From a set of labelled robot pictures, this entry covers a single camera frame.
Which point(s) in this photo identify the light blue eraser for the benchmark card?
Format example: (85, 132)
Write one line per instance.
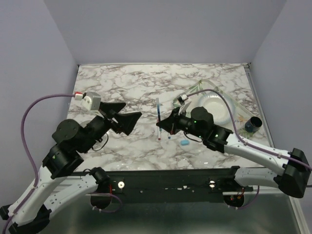
(184, 142)

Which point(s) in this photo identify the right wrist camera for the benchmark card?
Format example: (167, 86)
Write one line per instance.
(182, 98)

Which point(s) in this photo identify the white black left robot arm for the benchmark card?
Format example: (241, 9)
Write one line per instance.
(31, 213)

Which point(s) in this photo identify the teal bowl white inside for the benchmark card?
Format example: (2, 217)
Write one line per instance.
(85, 123)

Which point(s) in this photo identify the white marker red tip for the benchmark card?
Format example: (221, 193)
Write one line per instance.
(158, 133)

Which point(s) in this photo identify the blue transparent gel pen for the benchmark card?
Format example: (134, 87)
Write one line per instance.
(158, 109)

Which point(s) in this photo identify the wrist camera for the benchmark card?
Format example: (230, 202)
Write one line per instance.
(91, 101)
(182, 98)

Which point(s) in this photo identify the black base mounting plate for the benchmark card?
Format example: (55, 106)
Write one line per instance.
(175, 186)

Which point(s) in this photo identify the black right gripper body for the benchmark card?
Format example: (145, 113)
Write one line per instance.
(182, 122)

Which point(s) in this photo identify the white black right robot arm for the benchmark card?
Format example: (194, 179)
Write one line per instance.
(288, 171)

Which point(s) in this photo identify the dark blue mug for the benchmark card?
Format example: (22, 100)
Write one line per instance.
(253, 124)

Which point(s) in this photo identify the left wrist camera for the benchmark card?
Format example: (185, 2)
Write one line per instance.
(91, 101)

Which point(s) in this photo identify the floral leaf pattern tray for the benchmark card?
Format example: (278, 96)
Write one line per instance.
(241, 114)

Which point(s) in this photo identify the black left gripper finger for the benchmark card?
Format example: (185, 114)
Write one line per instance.
(109, 109)
(127, 122)

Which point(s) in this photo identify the white plate blue rim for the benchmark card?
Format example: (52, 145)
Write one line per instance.
(215, 105)

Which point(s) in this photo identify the aluminium frame rail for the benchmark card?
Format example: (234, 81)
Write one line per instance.
(247, 68)

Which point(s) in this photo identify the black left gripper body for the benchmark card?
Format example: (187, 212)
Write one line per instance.
(101, 124)

